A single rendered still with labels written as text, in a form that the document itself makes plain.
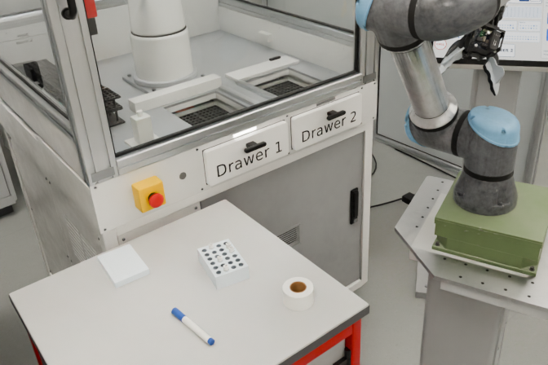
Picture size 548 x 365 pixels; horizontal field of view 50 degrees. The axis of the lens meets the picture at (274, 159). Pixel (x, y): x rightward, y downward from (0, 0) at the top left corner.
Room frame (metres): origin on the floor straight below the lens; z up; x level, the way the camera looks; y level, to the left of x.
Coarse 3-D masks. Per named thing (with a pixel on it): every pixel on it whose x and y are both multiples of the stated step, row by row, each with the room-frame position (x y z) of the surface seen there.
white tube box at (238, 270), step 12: (228, 240) 1.19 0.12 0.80; (204, 252) 1.14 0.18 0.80; (216, 252) 1.15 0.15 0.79; (228, 252) 1.14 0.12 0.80; (204, 264) 1.12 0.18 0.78; (216, 264) 1.10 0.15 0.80; (228, 264) 1.09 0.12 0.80; (240, 264) 1.10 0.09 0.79; (216, 276) 1.05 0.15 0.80; (228, 276) 1.06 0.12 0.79; (240, 276) 1.07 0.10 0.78; (216, 288) 1.05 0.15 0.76
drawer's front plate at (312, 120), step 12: (348, 96) 1.75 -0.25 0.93; (360, 96) 1.77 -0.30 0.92; (324, 108) 1.68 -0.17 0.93; (336, 108) 1.71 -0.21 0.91; (348, 108) 1.74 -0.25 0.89; (360, 108) 1.77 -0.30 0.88; (300, 120) 1.62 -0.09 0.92; (312, 120) 1.65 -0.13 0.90; (324, 120) 1.67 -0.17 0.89; (336, 120) 1.71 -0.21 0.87; (348, 120) 1.74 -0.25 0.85; (360, 120) 1.77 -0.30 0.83; (300, 132) 1.62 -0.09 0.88; (324, 132) 1.67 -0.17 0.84; (336, 132) 1.71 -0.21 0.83; (300, 144) 1.62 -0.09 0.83
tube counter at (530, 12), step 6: (510, 6) 2.00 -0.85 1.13; (504, 12) 1.99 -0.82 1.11; (510, 12) 1.98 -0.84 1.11; (516, 12) 1.98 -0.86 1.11; (522, 12) 1.97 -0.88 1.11; (528, 12) 1.97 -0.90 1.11; (534, 12) 1.96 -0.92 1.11; (540, 12) 1.96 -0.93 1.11; (528, 18) 1.95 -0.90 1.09; (534, 18) 1.95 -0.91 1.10; (540, 18) 1.94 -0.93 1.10
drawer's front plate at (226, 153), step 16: (272, 128) 1.55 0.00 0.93; (224, 144) 1.46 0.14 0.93; (240, 144) 1.48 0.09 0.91; (272, 144) 1.55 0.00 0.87; (288, 144) 1.59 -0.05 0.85; (208, 160) 1.42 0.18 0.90; (224, 160) 1.45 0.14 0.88; (256, 160) 1.52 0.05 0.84; (272, 160) 1.55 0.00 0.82; (208, 176) 1.42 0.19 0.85; (224, 176) 1.45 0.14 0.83
